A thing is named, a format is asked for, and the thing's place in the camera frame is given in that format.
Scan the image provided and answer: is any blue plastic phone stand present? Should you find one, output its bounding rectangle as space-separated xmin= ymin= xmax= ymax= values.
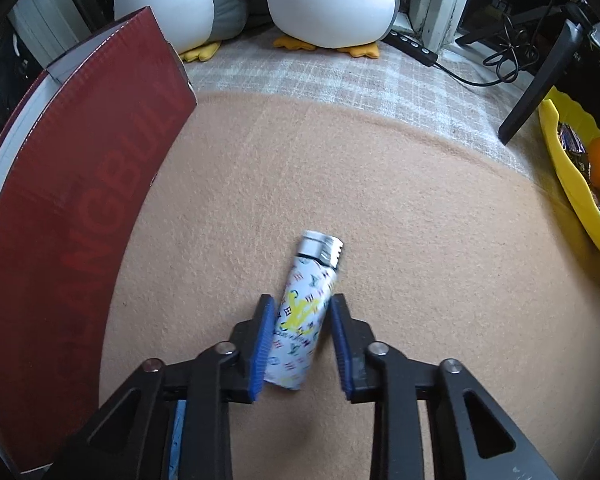
xmin=167 ymin=400 xmax=188 ymax=480

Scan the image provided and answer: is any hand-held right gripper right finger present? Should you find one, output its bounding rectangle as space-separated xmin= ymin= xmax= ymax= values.
xmin=328 ymin=294 xmax=561 ymax=480

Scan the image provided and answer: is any yellow leaf-shaped bowl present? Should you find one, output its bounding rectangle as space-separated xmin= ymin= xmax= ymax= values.
xmin=539 ymin=85 xmax=600 ymax=273

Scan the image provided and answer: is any large penguin plush toy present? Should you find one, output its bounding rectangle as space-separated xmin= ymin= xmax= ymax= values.
xmin=111 ymin=0 xmax=261 ymax=63

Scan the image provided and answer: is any checked beige cloth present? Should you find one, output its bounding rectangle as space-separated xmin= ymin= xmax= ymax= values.
xmin=180 ymin=35 xmax=546 ymax=178

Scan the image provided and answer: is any small penguin plush toy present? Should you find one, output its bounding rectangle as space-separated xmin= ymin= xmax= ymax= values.
xmin=260 ymin=0 xmax=438 ymax=61

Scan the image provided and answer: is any pile of wrapped candies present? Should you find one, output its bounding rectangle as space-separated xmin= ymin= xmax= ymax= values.
xmin=557 ymin=120 xmax=600 ymax=211

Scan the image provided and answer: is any white window frame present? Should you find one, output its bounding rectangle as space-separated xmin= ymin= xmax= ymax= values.
xmin=395 ymin=0 xmax=481 ymax=51

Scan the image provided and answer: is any white patterned lighter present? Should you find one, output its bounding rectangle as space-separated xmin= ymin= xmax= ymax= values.
xmin=265 ymin=230 xmax=345 ymax=391

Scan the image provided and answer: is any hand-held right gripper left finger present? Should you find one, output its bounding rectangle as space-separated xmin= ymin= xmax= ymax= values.
xmin=42 ymin=294 xmax=277 ymax=480

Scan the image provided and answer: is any red cardboard box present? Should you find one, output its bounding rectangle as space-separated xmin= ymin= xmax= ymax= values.
xmin=0 ymin=6 xmax=198 ymax=476

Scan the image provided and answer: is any black inline switch cable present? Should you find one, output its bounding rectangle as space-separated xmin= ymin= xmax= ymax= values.
xmin=382 ymin=0 xmax=563 ymax=87

